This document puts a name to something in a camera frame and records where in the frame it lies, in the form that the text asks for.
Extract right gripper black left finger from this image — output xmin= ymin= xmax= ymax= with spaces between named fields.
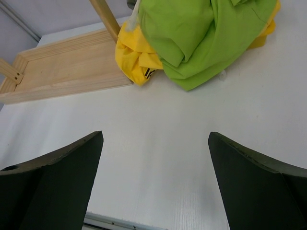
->
xmin=0 ymin=131 xmax=104 ymax=230

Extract light grey shorts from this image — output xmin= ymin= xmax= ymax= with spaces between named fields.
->
xmin=127 ymin=0 xmax=137 ymax=10

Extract wooden clothes rack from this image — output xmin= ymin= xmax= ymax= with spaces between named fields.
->
xmin=0 ymin=0 xmax=132 ymax=104

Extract lime green shorts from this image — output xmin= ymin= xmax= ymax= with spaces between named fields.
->
xmin=139 ymin=0 xmax=281 ymax=91

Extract yellow shorts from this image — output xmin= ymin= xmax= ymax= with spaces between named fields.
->
xmin=115 ymin=0 xmax=276 ymax=86

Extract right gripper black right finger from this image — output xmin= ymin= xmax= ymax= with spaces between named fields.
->
xmin=208 ymin=132 xmax=307 ymax=230

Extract aluminium mounting rail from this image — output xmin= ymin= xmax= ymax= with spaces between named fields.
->
xmin=83 ymin=213 xmax=163 ymax=230

